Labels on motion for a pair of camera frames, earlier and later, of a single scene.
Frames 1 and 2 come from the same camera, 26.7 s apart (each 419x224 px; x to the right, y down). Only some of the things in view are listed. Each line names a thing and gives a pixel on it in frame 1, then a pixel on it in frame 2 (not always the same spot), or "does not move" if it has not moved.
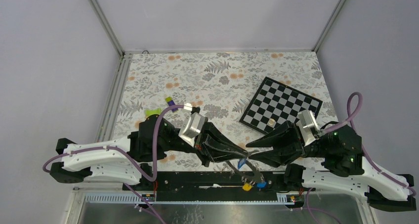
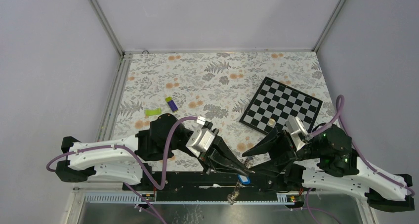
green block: (149, 112) does not move
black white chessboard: (275, 104) does not move
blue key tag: (261, 185) -> (244, 179)
